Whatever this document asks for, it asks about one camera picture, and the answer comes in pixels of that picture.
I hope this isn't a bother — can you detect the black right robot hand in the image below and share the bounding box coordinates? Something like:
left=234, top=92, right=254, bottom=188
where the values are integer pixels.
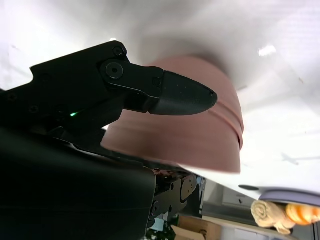
left=0, top=41, right=218, bottom=240

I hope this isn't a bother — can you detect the brown cardboard box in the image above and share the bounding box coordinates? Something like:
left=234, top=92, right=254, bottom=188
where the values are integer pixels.
left=171, top=215, right=223, bottom=240

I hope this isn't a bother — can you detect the gray drawer cabinet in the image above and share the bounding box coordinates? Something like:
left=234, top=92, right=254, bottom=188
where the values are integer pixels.
left=201, top=179, right=266, bottom=223

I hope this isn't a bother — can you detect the black round table grommet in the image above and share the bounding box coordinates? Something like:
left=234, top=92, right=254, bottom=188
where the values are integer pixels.
left=238, top=184, right=260, bottom=191

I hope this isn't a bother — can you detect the beige spiral bread roll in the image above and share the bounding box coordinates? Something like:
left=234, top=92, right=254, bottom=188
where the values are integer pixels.
left=250, top=199, right=297, bottom=235

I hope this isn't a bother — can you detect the purple plate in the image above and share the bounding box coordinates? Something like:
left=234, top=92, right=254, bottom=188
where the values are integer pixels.
left=258, top=188, right=320, bottom=205

